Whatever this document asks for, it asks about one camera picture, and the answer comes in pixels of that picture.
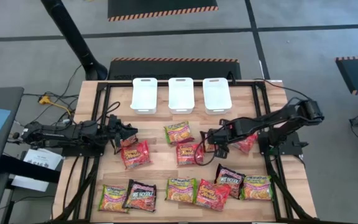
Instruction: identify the blank white paper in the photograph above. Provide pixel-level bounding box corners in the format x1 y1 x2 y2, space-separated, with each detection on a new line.
11 174 50 192

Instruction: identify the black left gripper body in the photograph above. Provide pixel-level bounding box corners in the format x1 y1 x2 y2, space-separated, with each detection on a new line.
106 114 126 142

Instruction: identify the yellow power plug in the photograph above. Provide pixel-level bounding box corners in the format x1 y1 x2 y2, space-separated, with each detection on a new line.
38 95 53 106

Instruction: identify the printed white paper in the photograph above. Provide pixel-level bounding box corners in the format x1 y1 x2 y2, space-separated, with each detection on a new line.
22 148 64 171

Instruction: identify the white plastic bin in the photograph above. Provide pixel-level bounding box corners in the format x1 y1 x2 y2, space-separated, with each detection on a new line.
167 77 196 115
202 77 233 116
130 77 158 115

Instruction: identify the black desk beam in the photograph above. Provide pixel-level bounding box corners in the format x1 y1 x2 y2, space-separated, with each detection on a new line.
0 154 62 184

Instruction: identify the yellow cable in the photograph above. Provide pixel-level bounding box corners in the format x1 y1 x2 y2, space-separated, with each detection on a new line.
50 101 73 116

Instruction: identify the red Saucy Noodles packet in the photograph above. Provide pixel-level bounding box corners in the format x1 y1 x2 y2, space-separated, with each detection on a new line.
194 178 232 213
175 142 205 167
231 133 259 154
120 139 153 170

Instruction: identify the green Maruchan ramen packet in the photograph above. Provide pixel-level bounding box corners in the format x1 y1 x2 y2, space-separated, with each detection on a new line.
165 177 198 205
98 184 131 214
239 174 274 202
163 121 195 146

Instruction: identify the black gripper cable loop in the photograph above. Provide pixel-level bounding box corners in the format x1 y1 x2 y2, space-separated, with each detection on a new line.
193 133 226 167

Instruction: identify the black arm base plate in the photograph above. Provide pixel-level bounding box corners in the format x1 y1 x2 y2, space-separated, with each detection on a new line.
257 130 310 156
61 141 107 158

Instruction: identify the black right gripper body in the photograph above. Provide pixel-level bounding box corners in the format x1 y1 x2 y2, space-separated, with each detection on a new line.
209 119 233 146

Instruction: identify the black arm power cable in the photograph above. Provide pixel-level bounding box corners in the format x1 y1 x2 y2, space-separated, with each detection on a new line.
253 77 310 102

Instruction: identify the black hazard-striped floor mat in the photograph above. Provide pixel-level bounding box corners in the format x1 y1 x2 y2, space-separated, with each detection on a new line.
107 57 242 81
107 0 219 22
334 55 358 96

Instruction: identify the black camera stand pole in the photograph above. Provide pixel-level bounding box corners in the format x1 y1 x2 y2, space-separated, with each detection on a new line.
40 0 108 81

